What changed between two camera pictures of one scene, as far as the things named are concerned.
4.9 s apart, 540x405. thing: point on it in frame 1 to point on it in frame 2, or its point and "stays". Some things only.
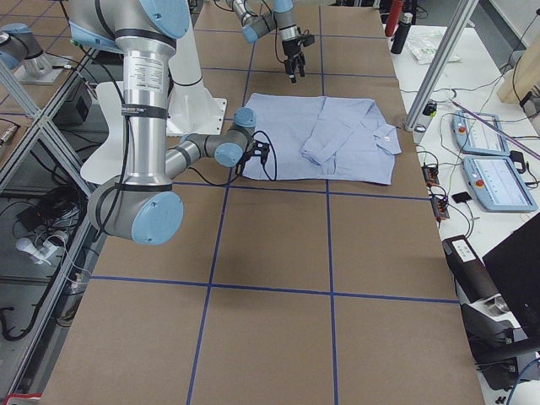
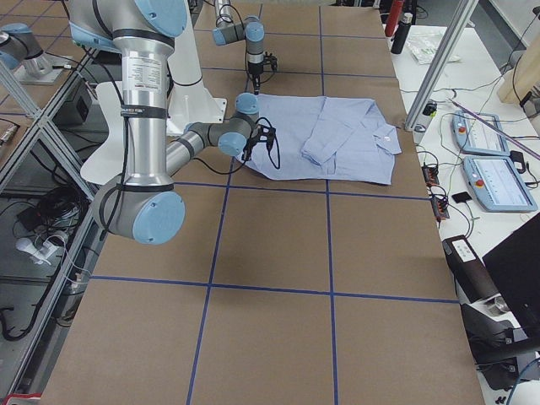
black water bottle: x=402 y=34 stays
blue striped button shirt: x=321 y=138 stays
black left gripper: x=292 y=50 to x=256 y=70
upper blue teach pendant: x=479 y=133 stays
